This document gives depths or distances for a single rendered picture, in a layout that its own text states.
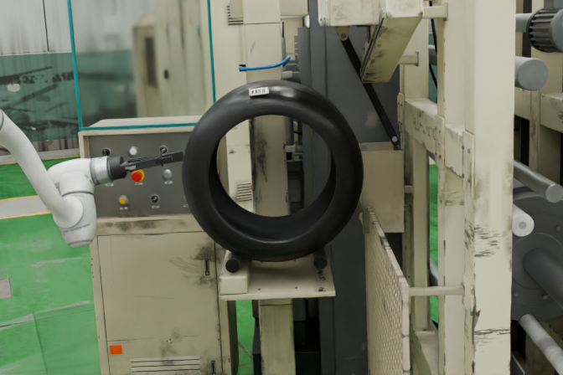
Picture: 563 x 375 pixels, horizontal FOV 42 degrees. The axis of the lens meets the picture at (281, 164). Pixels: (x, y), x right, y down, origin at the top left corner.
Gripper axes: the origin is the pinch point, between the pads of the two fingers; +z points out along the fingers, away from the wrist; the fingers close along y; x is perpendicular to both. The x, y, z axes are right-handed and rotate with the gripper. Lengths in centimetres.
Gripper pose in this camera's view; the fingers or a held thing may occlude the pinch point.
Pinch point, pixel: (173, 157)
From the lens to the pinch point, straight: 242.4
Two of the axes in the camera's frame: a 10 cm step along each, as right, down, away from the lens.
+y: 0.0, -1.8, 9.8
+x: 1.8, 9.7, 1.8
